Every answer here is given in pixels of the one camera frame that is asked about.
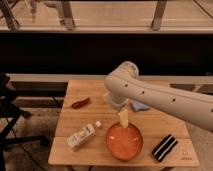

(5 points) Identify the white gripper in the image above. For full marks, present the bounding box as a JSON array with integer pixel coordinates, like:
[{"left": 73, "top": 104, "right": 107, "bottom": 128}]
[{"left": 105, "top": 92, "right": 129, "bottom": 128}]

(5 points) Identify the white plastic bottle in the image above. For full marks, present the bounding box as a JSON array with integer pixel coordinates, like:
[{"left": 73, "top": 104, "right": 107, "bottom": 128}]
[{"left": 67, "top": 121, "right": 102, "bottom": 150}]

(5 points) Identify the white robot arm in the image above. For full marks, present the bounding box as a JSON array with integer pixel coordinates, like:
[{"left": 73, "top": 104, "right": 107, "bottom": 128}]
[{"left": 104, "top": 61, "right": 213, "bottom": 132}]

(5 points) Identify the orange ceramic bowl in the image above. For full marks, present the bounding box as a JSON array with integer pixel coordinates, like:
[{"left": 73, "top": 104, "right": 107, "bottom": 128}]
[{"left": 106, "top": 123, "right": 143, "bottom": 161}]

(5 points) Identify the blue sponge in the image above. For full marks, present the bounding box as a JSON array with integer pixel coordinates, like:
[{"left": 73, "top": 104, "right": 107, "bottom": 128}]
[{"left": 131, "top": 101, "right": 150, "bottom": 112}]

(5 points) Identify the wooden table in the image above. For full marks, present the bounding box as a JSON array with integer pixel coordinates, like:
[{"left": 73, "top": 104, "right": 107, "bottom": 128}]
[{"left": 49, "top": 80, "right": 199, "bottom": 167}]

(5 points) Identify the black white striped cloth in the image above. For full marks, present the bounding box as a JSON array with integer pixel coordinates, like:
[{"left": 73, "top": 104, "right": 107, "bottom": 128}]
[{"left": 152, "top": 134, "right": 178, "bottom": 162}]

